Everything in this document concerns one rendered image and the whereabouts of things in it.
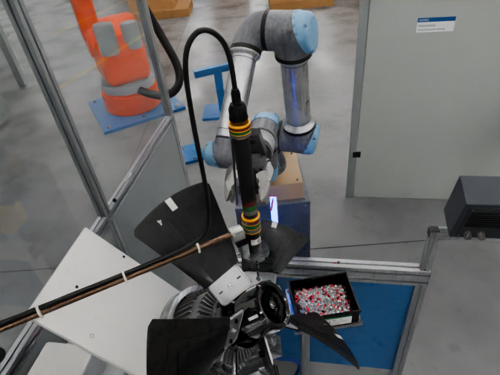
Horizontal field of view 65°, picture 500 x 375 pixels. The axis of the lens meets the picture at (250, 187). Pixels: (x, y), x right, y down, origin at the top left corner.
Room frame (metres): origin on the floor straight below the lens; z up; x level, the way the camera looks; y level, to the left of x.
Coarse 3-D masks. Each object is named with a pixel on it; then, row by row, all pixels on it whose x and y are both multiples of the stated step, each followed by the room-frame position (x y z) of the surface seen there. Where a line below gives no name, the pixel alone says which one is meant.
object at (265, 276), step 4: (244, 272) 0.70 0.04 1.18; (248, 272) 0.70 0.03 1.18; (252, 272) 0.70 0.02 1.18; (256, 272) 0.70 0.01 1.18; (260, 272) 0.70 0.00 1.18; (264, 272) 0.70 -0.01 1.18; (268, 272) 0.69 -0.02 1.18; (248, 276) 0.69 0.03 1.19; (252, 276) 0.69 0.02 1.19; (256, 276) 0.69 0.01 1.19; (260, 276) 0.68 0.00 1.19; (264, 276) 0.68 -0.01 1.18; (268, 276) 0.68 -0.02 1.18; (272, 276) 0.68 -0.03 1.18; (276, 276) 0.68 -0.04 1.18; (252, 280) 0.67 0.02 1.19; (256, 280) 0.67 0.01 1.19; (260, 280) 0.67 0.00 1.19; (264, 280) 0.67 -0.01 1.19; (272, 280) 0.67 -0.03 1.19; (252, 284) 0.66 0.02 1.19
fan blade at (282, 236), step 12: (240, 216) 0.93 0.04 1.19; (264, 228) 0.87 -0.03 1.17; (276, 228) 0.88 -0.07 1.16; (288, 228) 0.89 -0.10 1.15; (264, 240) 0.82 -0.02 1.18; (276, 240) 0.82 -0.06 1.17; (288, 240) 0.83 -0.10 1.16; (300, 240) 0.84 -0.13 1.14; (276, 252) 0.77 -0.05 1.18; (288, 252) 0.77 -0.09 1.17; (252, 264) 0.73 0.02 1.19; (264, 264) 0.72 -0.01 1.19; (276, 264) 0.72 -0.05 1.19
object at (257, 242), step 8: (232, 96) 0.66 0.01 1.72; (240, 96) 0.67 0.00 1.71; (232, 104) 0.67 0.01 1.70; (240, 104) 0.66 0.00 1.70; (232, 112) 0.66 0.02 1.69; (240, 112) 0.65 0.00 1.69; (232, 120) 0.66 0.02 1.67; (240, 120) 0.65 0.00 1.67; (256, 240) 0.65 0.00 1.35; (256, 248) 0.65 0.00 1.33
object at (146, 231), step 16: (192, 192) 0.78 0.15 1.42; (160, 208) 0.73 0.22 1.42; (176, 208) 0.74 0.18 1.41; (192, 208) 0.74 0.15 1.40; (144, 224) 0.70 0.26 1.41; (176, 224) 0.71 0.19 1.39; (192, 224) 0.71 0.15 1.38; (224, 224) 0.72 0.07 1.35; (144, 240) 0.67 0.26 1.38; (160, 240) 0.67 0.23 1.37; (176, 240) 0.68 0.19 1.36; (192, 240) 0.68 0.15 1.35; (192, 256) 0.65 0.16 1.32; (208, 256) 0.65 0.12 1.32; (224, 256) 0.66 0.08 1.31; (192, 272) 0.63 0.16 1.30; (208, 272) 0.63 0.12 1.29; (224, 272) 0.63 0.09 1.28
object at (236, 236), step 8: (232, 232) 0.65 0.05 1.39; (240, 232) 0.65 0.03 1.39; (240, 240) 0.64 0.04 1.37; (248, 240) 0.64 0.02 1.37; (240, 248) 0.65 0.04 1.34; (248, 248) 0.65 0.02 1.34; (264, 248) 0.67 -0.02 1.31; (248, 256) 0.65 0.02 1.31; (256, 256) 0.65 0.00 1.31; (264, 256) 0.64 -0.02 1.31
